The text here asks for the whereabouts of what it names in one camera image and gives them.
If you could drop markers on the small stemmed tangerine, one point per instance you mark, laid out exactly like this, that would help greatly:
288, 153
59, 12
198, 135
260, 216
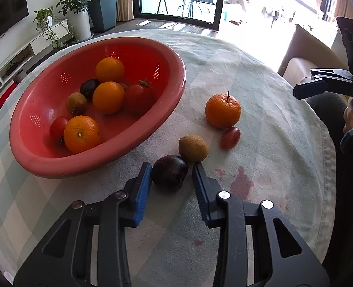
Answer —
223, 110

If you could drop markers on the white tv console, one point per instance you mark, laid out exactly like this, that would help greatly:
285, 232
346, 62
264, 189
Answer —
23, 58

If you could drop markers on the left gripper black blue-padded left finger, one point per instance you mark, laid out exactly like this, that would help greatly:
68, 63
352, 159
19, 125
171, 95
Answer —
63, 257

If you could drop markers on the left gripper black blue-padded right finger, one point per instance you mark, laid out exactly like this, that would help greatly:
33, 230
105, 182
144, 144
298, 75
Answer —
281, 256

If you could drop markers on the red tomato with calyx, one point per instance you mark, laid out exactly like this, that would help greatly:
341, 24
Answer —
138, 98

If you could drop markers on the red cherry tomato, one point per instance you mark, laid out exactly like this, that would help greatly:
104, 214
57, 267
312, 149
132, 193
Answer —
230, 138

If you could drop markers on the dark purple plum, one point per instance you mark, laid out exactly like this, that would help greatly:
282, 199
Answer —
88, 88
169, 172

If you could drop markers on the tan leather armchair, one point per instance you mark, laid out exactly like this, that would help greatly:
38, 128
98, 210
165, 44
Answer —
306, 52

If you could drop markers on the red storage box right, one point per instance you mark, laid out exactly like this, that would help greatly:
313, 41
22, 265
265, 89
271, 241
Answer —
6, 92

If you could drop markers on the checkered green white tablecloth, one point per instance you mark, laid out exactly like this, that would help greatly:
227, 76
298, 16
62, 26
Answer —
285, 155

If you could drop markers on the red plastic colander bowl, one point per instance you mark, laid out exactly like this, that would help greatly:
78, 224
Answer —
44, 100

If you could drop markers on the white planter bushy plant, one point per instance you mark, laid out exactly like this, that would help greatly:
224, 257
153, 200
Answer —
77, 13

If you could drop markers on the trailing plant on console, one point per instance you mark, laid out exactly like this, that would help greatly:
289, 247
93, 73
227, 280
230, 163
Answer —
45, 20

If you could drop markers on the large top orange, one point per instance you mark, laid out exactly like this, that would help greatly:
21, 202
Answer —
81, 133

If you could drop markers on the brown kiwi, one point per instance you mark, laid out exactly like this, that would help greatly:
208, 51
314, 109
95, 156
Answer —
76, 104
193, 148

